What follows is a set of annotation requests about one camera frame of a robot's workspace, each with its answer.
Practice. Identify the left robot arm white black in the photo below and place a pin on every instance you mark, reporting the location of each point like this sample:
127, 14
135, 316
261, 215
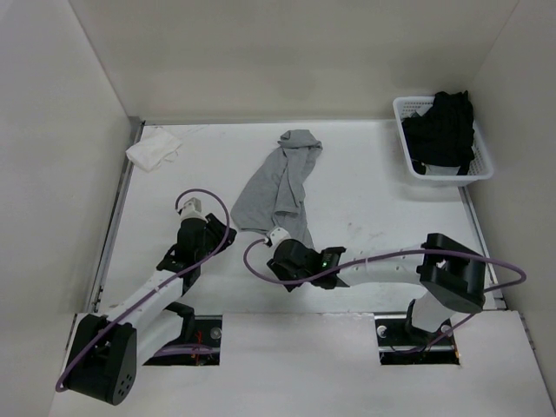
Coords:
108, 349

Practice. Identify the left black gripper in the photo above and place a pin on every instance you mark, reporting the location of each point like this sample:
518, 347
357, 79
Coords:
214, 227

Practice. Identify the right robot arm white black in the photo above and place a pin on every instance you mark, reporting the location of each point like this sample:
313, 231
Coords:
453, 285

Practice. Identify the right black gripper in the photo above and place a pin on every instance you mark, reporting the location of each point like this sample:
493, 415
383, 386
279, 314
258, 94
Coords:
281, 272

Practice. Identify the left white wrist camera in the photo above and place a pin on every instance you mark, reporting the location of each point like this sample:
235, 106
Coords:
191, 209

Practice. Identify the grey tank top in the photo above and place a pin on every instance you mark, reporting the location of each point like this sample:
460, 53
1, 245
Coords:
275, 196

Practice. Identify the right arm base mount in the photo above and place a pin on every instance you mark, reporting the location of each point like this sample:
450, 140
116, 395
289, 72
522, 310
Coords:
400, 343

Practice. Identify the black tank tops pile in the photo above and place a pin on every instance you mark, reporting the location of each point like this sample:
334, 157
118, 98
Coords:
443, 136

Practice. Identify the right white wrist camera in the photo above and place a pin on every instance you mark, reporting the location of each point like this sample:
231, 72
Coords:
275, 236

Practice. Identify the folded white tank top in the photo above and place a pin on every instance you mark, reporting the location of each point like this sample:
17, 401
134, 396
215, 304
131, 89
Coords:
151, 151

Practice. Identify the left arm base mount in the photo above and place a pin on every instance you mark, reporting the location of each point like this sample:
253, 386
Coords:
198, 344

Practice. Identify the white plastic basket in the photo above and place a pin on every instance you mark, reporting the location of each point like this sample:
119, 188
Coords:
480, 169

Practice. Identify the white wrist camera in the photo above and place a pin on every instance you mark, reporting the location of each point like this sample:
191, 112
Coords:
275, 236
191, 209

